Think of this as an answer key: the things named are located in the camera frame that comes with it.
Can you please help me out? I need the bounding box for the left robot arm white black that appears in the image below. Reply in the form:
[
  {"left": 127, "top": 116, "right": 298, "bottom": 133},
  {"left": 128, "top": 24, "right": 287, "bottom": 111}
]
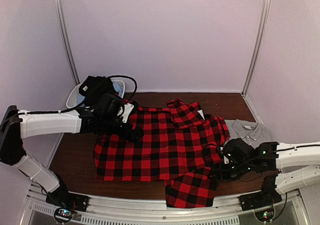
[{"left": 0, "top": 104, "right": 144, "bottom": 207}]

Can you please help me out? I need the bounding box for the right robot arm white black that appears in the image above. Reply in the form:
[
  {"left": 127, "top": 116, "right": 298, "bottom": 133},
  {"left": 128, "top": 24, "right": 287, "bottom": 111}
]
[{"left": 212, "top": 138, "right": 320, "bottom": 206}]

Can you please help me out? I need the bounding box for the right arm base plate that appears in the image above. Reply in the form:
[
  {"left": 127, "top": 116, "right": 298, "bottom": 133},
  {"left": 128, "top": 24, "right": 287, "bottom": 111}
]
[{"left": 239, "top": 190, "right": 282, "bottom": 211}]

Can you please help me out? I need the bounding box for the red black plaid shirt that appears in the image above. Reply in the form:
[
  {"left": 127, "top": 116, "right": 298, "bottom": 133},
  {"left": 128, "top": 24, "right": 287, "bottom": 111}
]
[{"left": 93, "top": 98, "right": 230, "bottom": 209}]

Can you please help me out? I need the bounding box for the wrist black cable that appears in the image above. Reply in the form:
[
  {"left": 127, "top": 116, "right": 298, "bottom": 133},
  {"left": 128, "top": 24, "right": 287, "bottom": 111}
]
[
  {"left": 59, "top": 74, "right": 138, "bottom": 115},
  {"left": 201, "top": 143, "right": 225, "bottom": 166}
]

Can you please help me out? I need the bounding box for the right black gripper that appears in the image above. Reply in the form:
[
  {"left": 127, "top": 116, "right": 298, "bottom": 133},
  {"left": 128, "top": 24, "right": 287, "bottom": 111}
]
[{"left": 207, "top": 160, "right": 253, "bottom": 183}]

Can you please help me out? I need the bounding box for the folded grey button shirt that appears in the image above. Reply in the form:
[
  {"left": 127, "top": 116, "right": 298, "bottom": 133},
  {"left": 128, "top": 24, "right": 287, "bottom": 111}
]
[{"left": 225, "top": 119, "right": 274, "bottom": 148}]

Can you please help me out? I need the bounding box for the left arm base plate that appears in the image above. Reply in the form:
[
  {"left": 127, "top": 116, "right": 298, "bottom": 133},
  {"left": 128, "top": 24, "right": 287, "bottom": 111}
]
[{"left": 45, "top": 191, "right": 89, "bottom": 212}]

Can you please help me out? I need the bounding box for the white plastic laundry basket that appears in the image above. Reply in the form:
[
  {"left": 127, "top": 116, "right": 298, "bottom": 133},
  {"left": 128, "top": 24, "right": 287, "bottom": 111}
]
[{"left": 65, "top": 79, "right": 126, "bottom": 108}]

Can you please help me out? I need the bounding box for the right circuit board with leds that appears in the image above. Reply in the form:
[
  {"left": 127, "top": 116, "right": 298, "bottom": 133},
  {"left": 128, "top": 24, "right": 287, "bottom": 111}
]
[{"left": 254, "top": 207, "right": 275, "bottom": 223}]

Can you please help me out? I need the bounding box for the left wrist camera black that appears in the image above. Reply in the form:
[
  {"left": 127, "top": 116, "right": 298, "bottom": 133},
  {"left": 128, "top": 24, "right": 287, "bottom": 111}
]
[{"left": 93, "top": 93, "right": 139, "bottom": 123}]

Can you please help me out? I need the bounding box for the light blue shirt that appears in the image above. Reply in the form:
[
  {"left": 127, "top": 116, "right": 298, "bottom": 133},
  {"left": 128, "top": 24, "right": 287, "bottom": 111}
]
[{"left": 70, "top": 80, "right": 125, "bottom": 106}]

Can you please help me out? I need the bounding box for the left aluminium frame post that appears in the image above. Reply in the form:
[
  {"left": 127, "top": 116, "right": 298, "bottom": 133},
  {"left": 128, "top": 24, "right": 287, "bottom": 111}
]
[{"left": 54, "top": 0, "right": 80, "bottom": 85}]

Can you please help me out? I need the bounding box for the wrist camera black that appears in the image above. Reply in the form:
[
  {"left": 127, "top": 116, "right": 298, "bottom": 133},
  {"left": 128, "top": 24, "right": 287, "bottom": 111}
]
[
  {"left": 93, "top": 93, "right": 139, "bottom": 123},
  {"left": 222, "top": 138, "right": 255, "bottom": 163}
]

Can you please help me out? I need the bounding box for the front aluminium rail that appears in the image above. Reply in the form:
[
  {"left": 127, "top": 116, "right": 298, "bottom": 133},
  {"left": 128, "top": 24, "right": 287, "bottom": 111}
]
[{"left": 17, "top": 183, "right": 311, "bottom": 225}]

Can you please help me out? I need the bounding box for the right aluminium frame post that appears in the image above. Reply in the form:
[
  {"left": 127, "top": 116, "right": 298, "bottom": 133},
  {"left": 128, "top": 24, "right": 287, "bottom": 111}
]
[{"left": 241, "top": 0, "right": 272, "bottom": 97}]

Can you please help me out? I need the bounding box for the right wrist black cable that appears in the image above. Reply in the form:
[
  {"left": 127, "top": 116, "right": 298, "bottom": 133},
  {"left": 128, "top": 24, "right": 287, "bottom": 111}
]
[{"left": 201, "top": 143, "right": 225, "bottom": 166}]

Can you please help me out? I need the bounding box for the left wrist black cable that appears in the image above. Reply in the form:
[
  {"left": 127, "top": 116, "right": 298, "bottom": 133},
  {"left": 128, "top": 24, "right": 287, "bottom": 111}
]
[{"left": 59, "top": 74, "right": 138, "bottom": 115}]

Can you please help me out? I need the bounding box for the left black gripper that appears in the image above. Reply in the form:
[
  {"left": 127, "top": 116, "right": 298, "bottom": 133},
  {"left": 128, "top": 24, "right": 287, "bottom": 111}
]
[{"left": 100, "top": 115, "right": 145, "bottom": 143}]

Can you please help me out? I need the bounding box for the aluminium frame post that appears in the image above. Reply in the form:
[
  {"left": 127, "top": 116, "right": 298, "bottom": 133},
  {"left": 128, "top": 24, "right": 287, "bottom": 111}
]
[
  {"left": 54, "top": 0, "right": 80, "bottom": 85},
  {"left": 241, "top": 0, "right": 272, "bottom": 97}
]

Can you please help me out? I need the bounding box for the black shirt in basket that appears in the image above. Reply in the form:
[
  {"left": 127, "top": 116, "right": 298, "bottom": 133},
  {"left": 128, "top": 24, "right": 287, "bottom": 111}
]
[{"left": 78, "top": 76, "right": 116, "bottom": 107}]

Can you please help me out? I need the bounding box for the left circuit board with leds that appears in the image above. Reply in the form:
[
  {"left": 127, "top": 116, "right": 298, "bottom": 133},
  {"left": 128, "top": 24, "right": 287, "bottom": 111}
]
[{"left": 53, "top": 207, "right": 74, "bottom": 223}]

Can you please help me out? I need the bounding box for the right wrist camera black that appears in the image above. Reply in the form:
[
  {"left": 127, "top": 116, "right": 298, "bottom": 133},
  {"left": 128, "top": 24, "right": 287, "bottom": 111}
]
[{"left": 222, "top": 138, "right": 255, "bottom": 163}]

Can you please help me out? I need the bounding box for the circuit board with leds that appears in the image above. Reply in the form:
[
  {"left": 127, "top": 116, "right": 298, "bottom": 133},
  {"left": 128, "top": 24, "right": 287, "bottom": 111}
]
[
  {"left": 254, "top": 207, "right": 275, "bottom": 223},
  {"left": 53, "top": 207, "right": 74, "bottom": 223}
]

